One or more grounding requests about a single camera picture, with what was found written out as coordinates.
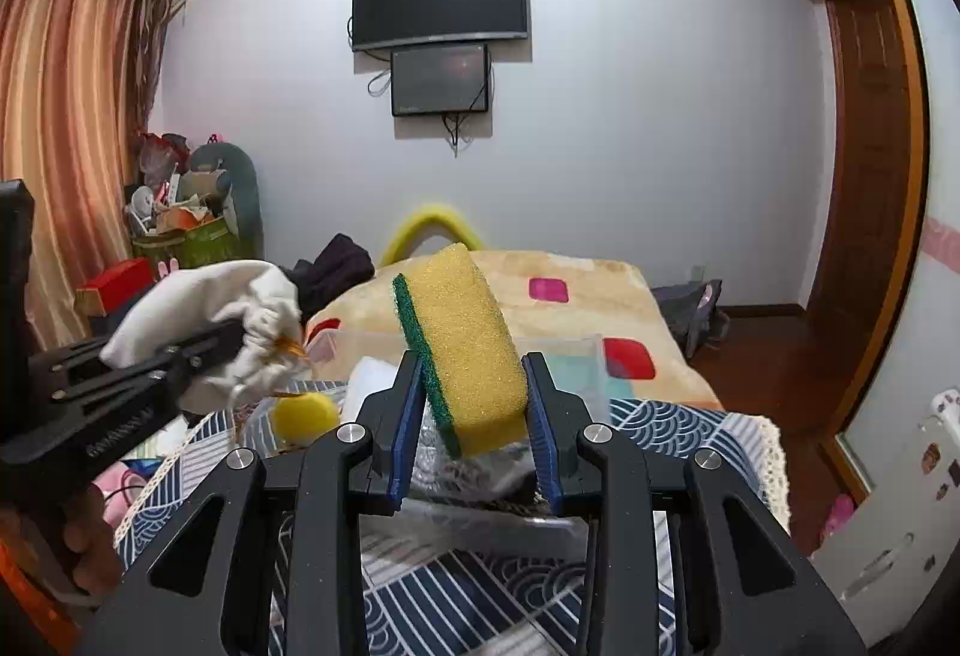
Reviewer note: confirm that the white drawstring cloth bag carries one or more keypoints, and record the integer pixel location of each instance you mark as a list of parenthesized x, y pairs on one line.
[(255, 293)]

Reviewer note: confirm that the orange striped curtain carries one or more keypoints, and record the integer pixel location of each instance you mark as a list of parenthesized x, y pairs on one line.
[(79, 78)]

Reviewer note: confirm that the person's left hand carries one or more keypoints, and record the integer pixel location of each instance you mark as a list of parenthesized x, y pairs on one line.
[(98, 568)]

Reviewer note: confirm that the pink slipper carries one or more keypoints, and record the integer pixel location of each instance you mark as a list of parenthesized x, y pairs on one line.
[(121, 485)]

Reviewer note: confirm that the yellow green sponge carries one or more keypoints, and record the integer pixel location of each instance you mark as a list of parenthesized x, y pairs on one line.
[(476, 386)]

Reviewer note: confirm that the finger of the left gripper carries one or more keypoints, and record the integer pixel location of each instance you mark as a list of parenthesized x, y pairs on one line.
[(75, 378)]

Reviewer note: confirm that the white foam block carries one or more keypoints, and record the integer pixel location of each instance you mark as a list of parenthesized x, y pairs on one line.
[(369, 376)]

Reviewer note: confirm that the dark backpack on floor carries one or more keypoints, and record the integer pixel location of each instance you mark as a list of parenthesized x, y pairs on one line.
[(692, 314)]

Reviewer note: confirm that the beige patchwork blanket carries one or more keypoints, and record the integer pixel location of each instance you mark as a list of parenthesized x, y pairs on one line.
[(543, 295)]

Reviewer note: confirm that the clear plastic storage box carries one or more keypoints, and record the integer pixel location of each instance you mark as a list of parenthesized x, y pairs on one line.
[(575, 366)]

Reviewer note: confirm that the green storage box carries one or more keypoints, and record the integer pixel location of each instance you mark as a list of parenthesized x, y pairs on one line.
[(209, 243)]

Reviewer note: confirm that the blue white patterned tablecloth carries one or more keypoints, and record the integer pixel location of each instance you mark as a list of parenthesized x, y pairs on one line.
[(497, 580)]

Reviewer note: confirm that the yellow soft ball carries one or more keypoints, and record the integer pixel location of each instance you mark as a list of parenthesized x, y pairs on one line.
[(301, 419)]

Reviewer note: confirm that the black clothing pile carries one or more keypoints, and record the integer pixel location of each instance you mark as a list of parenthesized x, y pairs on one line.
[(342, 265)]

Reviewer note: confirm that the red box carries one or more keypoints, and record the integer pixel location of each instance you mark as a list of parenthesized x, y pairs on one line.
[(115, 286)]

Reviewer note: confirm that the white cabinet with stickers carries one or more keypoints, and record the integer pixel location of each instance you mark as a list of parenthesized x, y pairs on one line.
[(884, 561)]

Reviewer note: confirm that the yellow curved cushion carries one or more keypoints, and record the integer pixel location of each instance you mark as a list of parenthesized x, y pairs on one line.
[(429, 220)]

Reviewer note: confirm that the grey green plush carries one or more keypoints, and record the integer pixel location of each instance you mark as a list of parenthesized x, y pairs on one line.
[(242, 198)]

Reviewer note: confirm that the small wall monitor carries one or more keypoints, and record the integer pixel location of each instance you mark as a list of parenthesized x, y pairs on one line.
[(446, 79)]

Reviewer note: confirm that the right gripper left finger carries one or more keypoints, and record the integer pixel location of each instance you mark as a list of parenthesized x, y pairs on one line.
[(204, 584)]

